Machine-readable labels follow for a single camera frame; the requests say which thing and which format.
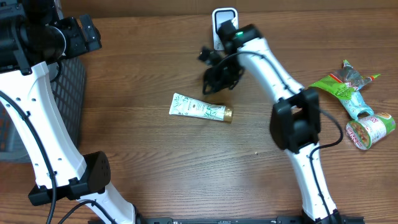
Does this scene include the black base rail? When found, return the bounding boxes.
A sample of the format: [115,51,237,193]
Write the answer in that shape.
[88,216,366,224]

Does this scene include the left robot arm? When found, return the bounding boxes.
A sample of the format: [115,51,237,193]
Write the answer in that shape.
[1,1,144,224]

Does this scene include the gray plastic shopping basket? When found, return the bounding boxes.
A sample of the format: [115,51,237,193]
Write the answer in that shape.
[1,57,86,163]

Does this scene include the green instant noodle cup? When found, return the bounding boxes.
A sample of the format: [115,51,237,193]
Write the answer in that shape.
[346,113,396,150]

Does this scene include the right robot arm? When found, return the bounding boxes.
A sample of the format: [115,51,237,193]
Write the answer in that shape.
[199,20,343,223]

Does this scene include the white tube with gold cap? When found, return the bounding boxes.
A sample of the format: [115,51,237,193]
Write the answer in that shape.
[169,93,233,122]

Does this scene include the teal tissue pack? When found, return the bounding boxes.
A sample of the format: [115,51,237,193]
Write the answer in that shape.
[339,91,374,121]

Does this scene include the white barcode scanner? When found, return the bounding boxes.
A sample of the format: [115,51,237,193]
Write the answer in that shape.
[212,7,239,51]

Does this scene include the green snack bag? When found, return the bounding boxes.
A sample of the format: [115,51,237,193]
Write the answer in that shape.
[310,60,381,100]

